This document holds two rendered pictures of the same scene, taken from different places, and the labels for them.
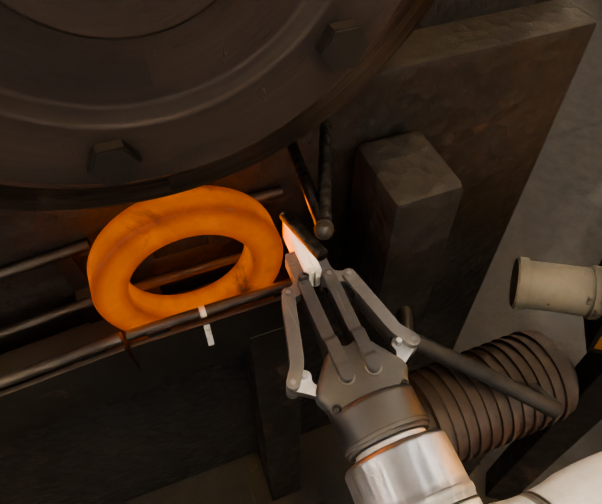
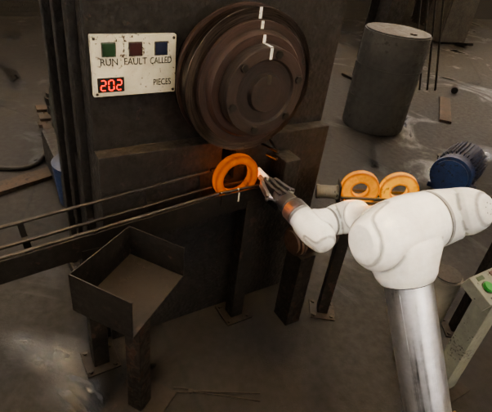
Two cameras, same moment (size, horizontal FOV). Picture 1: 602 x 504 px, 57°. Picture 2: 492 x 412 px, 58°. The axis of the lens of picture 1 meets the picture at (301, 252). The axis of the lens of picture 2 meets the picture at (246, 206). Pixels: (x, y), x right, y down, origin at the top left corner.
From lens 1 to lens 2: 1.23 m
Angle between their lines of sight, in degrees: 21
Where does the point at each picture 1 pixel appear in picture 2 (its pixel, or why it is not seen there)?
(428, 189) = (292, 159)
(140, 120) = (258, 123)
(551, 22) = (318, 125)
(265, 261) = (253, 176)
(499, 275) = not seen: hidden behind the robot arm
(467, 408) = not seen: hidden behind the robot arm
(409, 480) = (297, 203)
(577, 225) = not seen: hidden behind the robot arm
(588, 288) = (334, 188)
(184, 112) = (263, 123)
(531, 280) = (319, 187)
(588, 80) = (345, 171)
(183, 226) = (240, 160)
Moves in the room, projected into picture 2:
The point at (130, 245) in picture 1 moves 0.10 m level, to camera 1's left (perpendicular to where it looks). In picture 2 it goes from (229, 163) to (201, 163)
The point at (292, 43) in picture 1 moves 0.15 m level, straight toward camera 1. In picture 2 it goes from (279, 114) to (290, 135)
